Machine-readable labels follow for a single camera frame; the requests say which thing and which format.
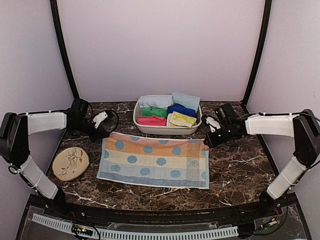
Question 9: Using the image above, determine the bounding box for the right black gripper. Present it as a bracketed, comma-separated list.
[204, 123, 238, 149]

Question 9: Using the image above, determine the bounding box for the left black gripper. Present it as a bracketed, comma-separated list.
[71, 118, 109, 143]

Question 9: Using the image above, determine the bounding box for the blue patterned cartoon towel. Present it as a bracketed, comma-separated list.
[96, 132, 210, 190]

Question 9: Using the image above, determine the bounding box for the white plastic basin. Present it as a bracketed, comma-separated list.
[133, 92, 202, 135]

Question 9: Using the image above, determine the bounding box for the large light blue towel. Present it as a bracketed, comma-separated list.
[137, 94, 174, 109]

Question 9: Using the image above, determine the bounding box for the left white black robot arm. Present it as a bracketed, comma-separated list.
[0, 98, 111, 218]

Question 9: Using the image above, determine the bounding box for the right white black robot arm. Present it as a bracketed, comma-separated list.
[204, 103, 320, 217]

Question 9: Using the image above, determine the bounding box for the round bird painted plate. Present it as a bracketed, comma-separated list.
[52, 147, 90, 182]

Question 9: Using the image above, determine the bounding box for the rolled light blue towel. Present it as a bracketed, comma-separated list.
[172, 92, 201, 111]

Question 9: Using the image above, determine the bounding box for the yellow white rolled towel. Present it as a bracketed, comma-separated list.
[166, 111, 197, 129]

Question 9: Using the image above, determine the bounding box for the dark blue rolled towel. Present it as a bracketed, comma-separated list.
[167, 103, 197, 118]

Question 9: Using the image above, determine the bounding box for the pink folded towel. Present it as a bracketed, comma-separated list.
[136, 116, 167, 127]

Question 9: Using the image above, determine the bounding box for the green folded towel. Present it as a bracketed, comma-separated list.
[141, 107, 168, 118]

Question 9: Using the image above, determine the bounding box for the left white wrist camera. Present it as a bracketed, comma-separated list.
[91, 111, 108, 129]

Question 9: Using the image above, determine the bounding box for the left black frame post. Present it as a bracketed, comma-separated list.
[49, 0, 80, 99]

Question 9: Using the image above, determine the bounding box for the black frame post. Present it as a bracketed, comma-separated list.
[49, 0, 80, 99]
[242, 0, 273, 107]

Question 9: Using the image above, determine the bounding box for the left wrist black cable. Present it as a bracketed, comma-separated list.
[99, 109, 120, 135]

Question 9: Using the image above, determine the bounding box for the black front rail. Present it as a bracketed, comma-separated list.
[49, 194, 298, 226]

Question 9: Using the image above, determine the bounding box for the white slotted cable duct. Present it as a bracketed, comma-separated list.
[31, 213, 239, 240]

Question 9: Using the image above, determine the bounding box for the right black frame post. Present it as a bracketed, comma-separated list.
[242, 0, 273, 107]

